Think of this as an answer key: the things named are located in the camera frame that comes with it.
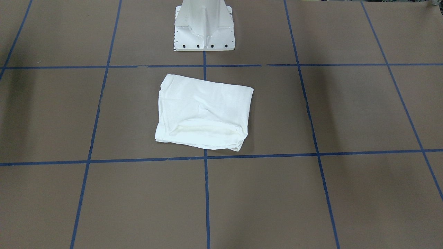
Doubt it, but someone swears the white long-sleeve printed shirt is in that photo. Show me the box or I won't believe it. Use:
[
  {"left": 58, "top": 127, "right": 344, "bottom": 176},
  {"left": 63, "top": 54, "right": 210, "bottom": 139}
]
[{"left": 155, "top": 74, "right": 254, "bottom": 151}]

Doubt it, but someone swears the white camera stand base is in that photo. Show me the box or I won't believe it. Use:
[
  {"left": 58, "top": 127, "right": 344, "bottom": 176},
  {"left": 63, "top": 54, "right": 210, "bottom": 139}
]
[{"left": 173, "top": 0, "right": 236, "bottom": 52}]

